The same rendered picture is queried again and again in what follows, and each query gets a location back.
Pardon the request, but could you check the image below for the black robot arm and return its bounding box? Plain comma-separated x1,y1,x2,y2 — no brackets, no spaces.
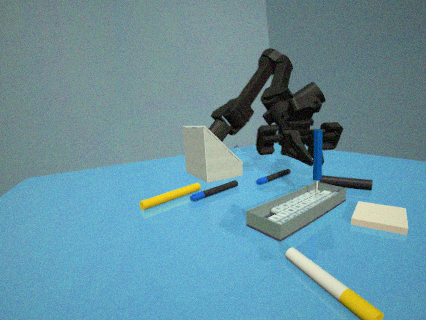
209,49,325,142

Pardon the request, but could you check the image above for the dark grey stylus with blue tip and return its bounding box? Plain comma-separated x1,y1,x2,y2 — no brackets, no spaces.
190,180,238,202
256,169,291,185

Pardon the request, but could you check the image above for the grey keyboard with white keys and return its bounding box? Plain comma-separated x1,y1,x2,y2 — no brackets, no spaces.
246,182,347,242

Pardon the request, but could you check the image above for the dark grey cylinder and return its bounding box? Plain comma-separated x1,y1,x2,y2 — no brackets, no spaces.
320,175,373,190

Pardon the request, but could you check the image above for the white cylinder with yellow cap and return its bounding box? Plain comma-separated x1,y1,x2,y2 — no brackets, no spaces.
285,247,384,320

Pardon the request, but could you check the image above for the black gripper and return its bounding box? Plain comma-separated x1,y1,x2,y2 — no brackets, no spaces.
256,111,343,166

